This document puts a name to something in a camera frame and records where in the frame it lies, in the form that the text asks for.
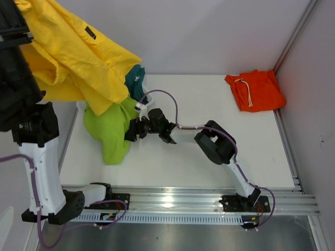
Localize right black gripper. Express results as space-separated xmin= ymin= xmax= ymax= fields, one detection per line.
xmin=123 ymin=114 xmax=161 ymax=142

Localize lime green shorts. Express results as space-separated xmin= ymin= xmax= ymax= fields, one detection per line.
xmin=83 ymin=97 xmax=138 ymax=165

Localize yellow shorts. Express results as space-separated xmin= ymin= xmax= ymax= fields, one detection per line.
xmin=16 ymin=1 xmax=141 ymax=116

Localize orange shorts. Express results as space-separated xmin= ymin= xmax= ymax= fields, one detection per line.
xmin=225 ymin=70 xmax=286 ymax=112

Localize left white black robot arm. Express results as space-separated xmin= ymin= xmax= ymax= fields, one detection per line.
xmin=1 ymin=1 xmax=114 ymax=225

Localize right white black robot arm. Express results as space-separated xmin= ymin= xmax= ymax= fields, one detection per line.
xmin=125 ymin=108 xmax=261 ymax=211

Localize teal shorts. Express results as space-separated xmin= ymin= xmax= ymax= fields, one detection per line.
xmin=125 ymin=64 xmax=146 ymax=101

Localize white plastic bin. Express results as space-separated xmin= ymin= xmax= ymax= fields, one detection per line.
xmin=127 ymin=84 xmax=154 ymax=105

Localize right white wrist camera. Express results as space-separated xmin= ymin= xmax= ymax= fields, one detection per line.
xmin=134 ymin=101 xmax=153 ymax=121

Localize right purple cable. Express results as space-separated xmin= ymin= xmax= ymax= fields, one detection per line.
xmin=140 ymin=89 xmax=276 ymax=231

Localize aluminium mounting rail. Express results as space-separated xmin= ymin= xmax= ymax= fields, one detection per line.
xmin=112 ymin=186 xmax=320 ymax=215

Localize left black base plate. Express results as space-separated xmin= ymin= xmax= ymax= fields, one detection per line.
xmin=85 ymin=193 xmax=131 ymax=210

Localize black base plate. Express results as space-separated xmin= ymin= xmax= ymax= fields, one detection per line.
xmin=85 ymin=193 xmax=131 ymax=210
xmin=219 ymin=195 xmax=271 ymax=213

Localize white shorts drawstring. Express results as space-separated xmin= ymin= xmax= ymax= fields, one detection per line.
xmin=233 ymin=78 xmax=255 ymax=108

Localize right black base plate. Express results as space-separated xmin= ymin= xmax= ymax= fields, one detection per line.
xmin=219 ymin=195 xmax=271 ymax=213

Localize white slotted cable duct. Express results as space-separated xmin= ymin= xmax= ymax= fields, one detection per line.
xmin=72 ymin=212 xmax=243 ymax=225

